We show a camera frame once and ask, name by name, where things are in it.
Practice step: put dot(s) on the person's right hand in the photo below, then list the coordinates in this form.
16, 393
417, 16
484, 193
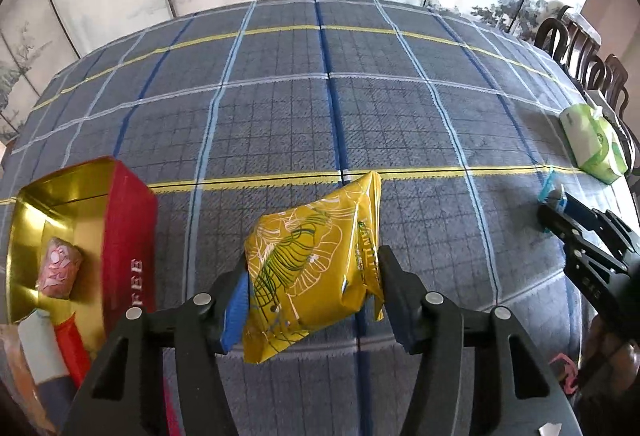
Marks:
617, 348

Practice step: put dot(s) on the small teal candy packet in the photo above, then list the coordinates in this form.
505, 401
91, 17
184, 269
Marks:
550, 186

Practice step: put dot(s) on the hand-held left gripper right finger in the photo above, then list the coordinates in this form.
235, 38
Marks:
395, 286

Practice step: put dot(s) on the white paper scrap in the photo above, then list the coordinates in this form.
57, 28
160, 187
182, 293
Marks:
550, 428

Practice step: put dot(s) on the red snack packet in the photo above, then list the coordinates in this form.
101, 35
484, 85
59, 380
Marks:
72, 351

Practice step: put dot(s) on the blue plaid tablecloth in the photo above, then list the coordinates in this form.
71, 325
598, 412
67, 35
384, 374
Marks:
400, 116

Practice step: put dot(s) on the yellow snack packet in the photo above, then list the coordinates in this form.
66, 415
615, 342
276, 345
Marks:
300, 276

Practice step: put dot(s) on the blue and silver snack packet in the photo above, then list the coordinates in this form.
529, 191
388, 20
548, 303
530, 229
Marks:
40, 346

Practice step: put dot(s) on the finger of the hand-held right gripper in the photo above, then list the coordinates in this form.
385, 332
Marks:
552, 218
585, 213

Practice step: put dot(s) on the green tissue pack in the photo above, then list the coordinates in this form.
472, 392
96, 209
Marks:
592, 146

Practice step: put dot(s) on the clear bag of orange snacks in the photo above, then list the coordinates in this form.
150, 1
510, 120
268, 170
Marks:
15, 376

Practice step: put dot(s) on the dark wooden chair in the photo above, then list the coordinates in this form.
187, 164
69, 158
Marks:
582, 51
617, 81

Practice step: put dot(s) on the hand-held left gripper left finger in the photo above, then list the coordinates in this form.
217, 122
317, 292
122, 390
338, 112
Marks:
235, 311

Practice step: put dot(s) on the red tin box gold inside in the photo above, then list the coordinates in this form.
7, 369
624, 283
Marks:
127, 216

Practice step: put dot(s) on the pink candy packet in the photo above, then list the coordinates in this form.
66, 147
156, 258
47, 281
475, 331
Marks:
60, 266

